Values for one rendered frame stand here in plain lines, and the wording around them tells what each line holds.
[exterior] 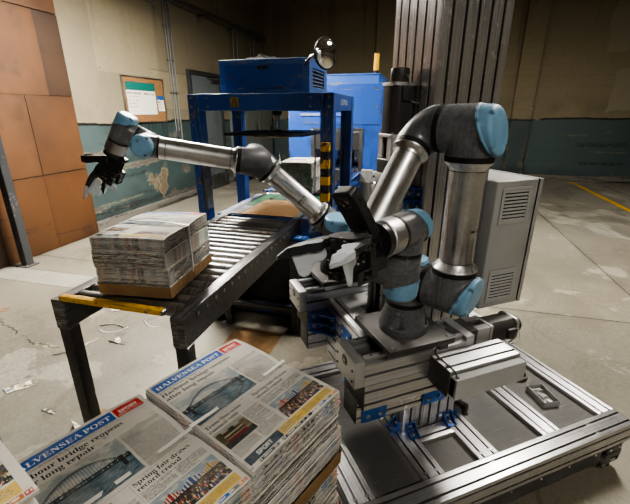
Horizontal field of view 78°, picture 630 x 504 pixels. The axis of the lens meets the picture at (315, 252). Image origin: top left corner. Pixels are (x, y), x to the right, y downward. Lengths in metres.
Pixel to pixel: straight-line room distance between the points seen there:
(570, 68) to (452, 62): 8.94
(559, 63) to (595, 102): 1.10
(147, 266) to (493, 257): 1.22
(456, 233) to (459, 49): 0.56
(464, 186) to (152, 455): 0.88
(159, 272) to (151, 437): 0.70
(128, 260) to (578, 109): 9.63
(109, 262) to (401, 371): 1.07
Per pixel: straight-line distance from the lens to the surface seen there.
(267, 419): 0.90
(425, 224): 0.82
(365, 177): 4.54
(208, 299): 1.50
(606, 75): 10.39
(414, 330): 1.19
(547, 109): 10.09
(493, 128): 0.96
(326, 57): 2.39
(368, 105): 4.68
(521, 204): 1.51
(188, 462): 0.86
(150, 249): 1.47
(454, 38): 1.31
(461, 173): 1.00
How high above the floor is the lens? 1.45
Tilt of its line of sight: 20 degrees down
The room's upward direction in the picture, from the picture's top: straight up
